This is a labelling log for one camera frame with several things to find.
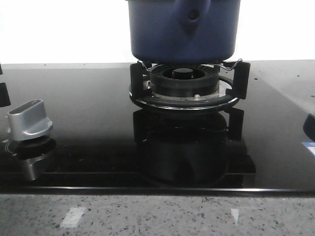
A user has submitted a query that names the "left burner pot support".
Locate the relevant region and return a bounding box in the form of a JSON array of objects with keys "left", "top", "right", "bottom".
[{"left": 0, "top": 60, "right": 11, "bottom": 108}]

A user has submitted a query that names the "blue white label sticker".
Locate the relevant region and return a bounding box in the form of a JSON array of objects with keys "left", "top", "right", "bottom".
[{"left": 302, "top": 142, "right": 315, "bottom": 156}]

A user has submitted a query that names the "blue cooking pot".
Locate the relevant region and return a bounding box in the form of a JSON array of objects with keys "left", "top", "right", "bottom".
[{"left": 127, "top": 0, "right": 241, "bottom": 64}]

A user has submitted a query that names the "black glass cooktop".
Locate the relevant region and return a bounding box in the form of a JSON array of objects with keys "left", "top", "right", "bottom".
[{"left": 0, "top": 60, "right": 315, "bottom": 196}]

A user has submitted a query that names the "black gas burner head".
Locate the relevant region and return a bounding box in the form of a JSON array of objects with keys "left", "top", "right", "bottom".
[{"left": 150, "top": 65, "right": 219, "bottom": 97}]

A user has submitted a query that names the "black pot support grate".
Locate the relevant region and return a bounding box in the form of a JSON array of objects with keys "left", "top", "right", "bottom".
[{"left": 129, "top": 62, "right": 251, "bottom": 111}]

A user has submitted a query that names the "silver wire pot reducer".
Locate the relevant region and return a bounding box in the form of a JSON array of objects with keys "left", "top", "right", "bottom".
[{"left": 137, "top": 59, "right": 243, "bottom": 72}]

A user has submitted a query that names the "silver stove control knob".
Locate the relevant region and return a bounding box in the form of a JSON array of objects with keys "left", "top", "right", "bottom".
[{"left": 7, "top": 99, "right": 53, "bottom": 141}]

